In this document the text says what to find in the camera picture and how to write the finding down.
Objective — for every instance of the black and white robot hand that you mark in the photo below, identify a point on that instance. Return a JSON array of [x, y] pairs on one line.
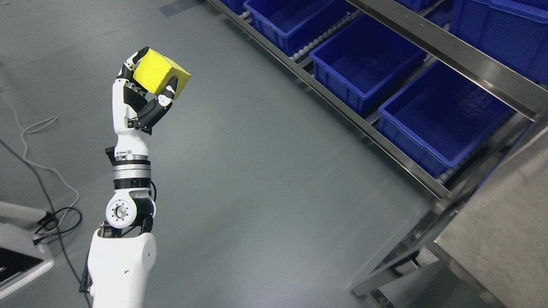
[[133, 115]]

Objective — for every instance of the yellow foam block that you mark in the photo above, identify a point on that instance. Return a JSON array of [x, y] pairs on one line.
[[155, 70]]

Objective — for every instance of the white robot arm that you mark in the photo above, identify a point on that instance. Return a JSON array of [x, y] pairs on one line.
[[123, 249]]

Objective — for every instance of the metal roller shelf rack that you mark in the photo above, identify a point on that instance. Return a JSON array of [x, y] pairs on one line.
[[527, 99]]

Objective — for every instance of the blue plastic bin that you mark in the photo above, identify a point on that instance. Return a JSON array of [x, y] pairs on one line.
[[416, 5], [292, 24], [440, 118], [365, 63], [513, 32]]

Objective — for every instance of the white machine base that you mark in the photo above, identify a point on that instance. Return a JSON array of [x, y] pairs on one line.
[[21, 259]]

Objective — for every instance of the blue plastic bin upper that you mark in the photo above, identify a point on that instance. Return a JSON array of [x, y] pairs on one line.
[[416, 5], [513, 32]]

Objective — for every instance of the stainless steel table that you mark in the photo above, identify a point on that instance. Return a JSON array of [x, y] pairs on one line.
[[497, 242]]

